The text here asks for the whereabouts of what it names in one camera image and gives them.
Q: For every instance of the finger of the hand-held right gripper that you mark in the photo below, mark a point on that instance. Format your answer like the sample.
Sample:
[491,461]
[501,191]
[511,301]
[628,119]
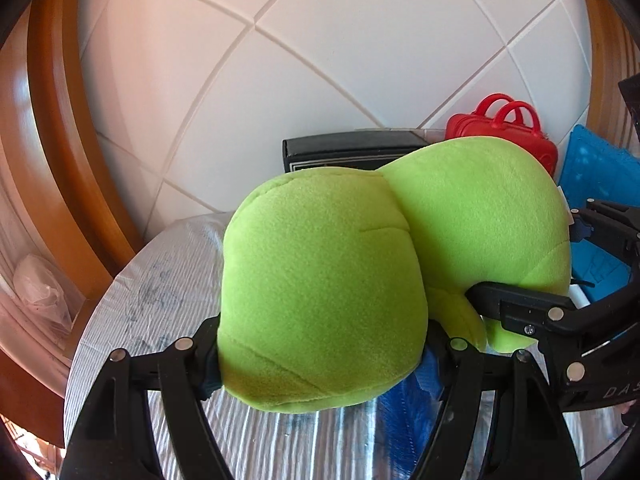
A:
[525,310]
[610,230]

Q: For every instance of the blue plastic crate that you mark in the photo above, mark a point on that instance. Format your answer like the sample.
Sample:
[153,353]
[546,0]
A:
[595,170]

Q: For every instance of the white padded headboard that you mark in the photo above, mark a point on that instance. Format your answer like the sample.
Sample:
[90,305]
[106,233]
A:
[300,60]

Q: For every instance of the blue fluffy brush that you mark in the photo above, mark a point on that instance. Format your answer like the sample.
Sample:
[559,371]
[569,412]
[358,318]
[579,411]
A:
[415,410]

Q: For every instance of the red toy suitcase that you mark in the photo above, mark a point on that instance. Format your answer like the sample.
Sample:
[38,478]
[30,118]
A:
[500,125]

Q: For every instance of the pale striped bed sheet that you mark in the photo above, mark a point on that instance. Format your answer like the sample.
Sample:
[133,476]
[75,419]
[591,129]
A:
[150,285]

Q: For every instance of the black gift box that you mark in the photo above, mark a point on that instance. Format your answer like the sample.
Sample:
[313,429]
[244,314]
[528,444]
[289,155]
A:
[340,152]

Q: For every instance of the green plush toy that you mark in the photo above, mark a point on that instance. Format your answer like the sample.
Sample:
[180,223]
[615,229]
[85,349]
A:
[350,285]

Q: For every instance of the wooden headboard frame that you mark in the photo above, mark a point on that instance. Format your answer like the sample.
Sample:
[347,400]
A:
[65,160]

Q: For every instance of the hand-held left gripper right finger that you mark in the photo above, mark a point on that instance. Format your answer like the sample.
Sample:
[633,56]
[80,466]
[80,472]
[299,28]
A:
[480,395]

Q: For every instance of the white plastic bag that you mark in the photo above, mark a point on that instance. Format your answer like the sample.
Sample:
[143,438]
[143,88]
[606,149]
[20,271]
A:
[42,290]

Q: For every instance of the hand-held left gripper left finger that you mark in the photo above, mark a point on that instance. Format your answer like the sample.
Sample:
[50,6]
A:
[150,385]

